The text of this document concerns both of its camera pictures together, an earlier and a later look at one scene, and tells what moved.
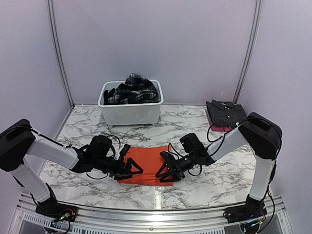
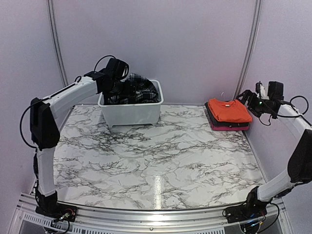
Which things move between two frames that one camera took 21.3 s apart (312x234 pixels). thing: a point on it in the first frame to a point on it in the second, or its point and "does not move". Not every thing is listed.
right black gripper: x=178 y=173 to x=246 y=94
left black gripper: x=119 y=172 to x=126 y=91
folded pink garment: x=215 y=128 does not move
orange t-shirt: x=150 y=159 to x=232 y=110
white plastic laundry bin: x=139 y=113 does not move
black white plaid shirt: x=136 y=89 does not move
